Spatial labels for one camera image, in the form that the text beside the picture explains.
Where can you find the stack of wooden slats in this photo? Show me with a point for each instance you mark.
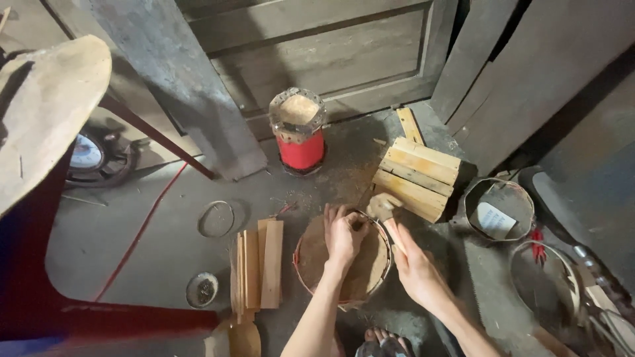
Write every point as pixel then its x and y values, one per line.
pixel 258 267

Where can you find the red plastic chair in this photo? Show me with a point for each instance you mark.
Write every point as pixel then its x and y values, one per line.
pixel 44 302

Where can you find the grey wooden panel door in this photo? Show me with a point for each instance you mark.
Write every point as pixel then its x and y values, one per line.
pixel 327 54

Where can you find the person's left hand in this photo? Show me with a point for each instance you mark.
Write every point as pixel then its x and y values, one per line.
pixel 341 243

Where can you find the hand saw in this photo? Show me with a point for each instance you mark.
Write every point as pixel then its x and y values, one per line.
pixel 496 297

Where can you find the small wooden slat stool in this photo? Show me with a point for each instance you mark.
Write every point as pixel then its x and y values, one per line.
pixel 416 178

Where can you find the small round tin of nails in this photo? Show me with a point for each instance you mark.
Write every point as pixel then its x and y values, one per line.
pixel 202 290

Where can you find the round flat metal lid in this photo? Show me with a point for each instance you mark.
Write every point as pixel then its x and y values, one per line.
pixel 216 219

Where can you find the red cylinder with metal rim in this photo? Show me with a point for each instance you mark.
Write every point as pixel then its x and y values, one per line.
pixel 300 148

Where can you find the white paper sheet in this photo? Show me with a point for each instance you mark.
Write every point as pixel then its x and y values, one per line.
pixel 494 221

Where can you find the dark red metal rod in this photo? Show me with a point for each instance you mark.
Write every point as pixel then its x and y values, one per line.
pixel 158 139

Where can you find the round bamboo-rimmed wooden frame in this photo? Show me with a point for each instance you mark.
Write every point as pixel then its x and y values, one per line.
pixel 369 267

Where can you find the person's right fingers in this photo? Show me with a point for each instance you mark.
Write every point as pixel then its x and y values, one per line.
pixel 397 239

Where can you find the black padded seat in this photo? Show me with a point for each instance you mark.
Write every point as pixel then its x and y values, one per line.
pixel 550 203

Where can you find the curved pale wood piece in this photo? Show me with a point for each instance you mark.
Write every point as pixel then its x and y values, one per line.
pixel 238 341

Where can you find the grey leaning plank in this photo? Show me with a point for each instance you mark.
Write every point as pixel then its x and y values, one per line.
pixel 198 99

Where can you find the worn rounded wooden board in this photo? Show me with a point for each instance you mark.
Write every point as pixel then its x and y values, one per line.
pixel 49 114

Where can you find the round metal hoop frame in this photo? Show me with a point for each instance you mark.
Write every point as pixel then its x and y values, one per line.
pixel 469 208

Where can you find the short loose wooden slat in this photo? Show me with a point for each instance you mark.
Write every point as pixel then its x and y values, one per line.
pixel 410 125

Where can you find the grey leaning boards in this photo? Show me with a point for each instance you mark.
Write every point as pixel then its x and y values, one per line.
pixel 536 69

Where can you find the person's right hand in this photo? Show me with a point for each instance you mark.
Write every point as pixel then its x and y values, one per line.
pixel 417 273

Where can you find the person's foot in sandal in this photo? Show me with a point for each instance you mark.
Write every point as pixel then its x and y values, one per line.
pixel 384 343

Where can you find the round dial weighing scale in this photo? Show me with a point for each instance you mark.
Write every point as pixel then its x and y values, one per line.
pixel 88 154

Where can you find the thin bamboo hoop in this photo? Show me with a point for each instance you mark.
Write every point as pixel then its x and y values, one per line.
pixel 570 277

